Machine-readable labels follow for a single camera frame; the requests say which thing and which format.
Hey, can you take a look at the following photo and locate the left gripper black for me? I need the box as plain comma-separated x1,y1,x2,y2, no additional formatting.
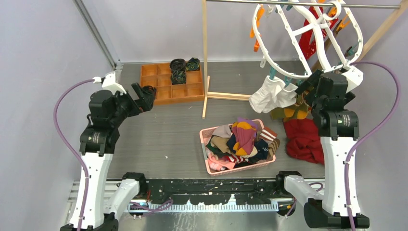
110,83,154,126

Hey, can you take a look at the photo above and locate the white plastic clip hanger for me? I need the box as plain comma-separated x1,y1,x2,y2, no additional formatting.
250,0,364,79

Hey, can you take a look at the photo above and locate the maroon purple orange striped sock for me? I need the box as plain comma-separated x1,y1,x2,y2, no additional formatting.
231,117,257,156

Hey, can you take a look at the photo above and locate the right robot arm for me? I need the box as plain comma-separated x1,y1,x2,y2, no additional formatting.
274,70,370,229

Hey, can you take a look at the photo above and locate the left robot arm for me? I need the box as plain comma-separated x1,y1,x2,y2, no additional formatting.
60,83,157,231

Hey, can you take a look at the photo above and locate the orange wooden compartment tray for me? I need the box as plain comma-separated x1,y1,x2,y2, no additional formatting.
140,63,204,105

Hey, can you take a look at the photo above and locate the green striped hanging sock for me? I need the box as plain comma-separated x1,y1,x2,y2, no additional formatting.
270,95,311,122

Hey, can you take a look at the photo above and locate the white hanging sock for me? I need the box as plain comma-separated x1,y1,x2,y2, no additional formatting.
249,75,298,114

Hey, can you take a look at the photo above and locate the rolled dark sock centre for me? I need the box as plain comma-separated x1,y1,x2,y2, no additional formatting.
170,70,186,85

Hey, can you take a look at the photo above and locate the red hanging sock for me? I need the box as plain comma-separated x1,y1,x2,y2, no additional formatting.
299,6,338,60

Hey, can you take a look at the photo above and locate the red cloth on table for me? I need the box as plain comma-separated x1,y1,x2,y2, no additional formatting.
283,119,324,165

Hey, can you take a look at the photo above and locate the rolled dark green sock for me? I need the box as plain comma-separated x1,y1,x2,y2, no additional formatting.
186,57,201,71

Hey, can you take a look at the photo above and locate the brown striped sock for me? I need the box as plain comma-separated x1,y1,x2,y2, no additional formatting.
268,139,281,157

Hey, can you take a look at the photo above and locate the pink plastic basket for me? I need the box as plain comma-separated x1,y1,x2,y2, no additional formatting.
199,119,276,176

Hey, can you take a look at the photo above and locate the grey beige sock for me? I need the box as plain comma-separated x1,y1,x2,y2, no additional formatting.
212,125,232,138

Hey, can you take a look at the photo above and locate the wooden clothes rack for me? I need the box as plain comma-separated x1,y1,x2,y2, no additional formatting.
201,0,408,119

